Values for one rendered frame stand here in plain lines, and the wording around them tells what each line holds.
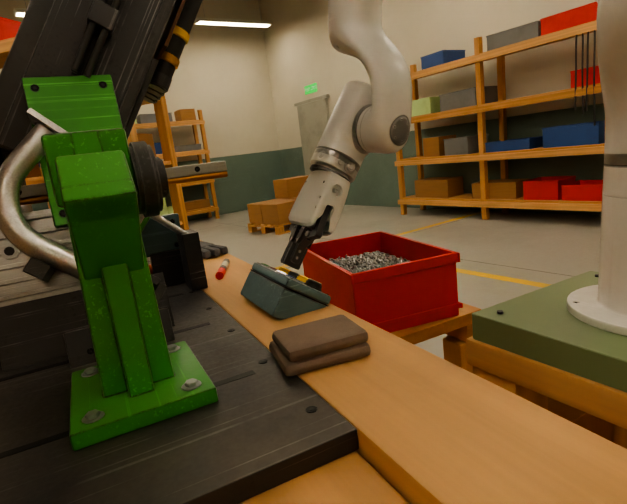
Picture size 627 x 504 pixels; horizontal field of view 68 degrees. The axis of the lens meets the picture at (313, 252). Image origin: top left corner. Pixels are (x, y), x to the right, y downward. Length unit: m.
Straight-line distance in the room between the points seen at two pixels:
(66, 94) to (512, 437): 0.69
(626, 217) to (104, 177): 0.55
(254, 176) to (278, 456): 10.54
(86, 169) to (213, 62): 10.42
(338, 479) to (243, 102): 10.66
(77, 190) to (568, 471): 0.41
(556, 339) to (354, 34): 0.52
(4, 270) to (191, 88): 9.87
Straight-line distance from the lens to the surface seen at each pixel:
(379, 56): 0.76
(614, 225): 0.65
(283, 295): 0.66
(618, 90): 0.62
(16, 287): 0.73
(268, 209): 6.87
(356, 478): 0.40
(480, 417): 0.42
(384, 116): 0.74
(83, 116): 0.76
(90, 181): 0.42
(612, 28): 0.59
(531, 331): 0.62
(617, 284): 0.66
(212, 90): 10.68
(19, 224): 0.69
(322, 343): 0.50
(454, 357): 0.95
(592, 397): 0.60
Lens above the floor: 1.13
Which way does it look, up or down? 12 degrees down
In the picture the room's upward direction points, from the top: 7 degrees counter-clockwise
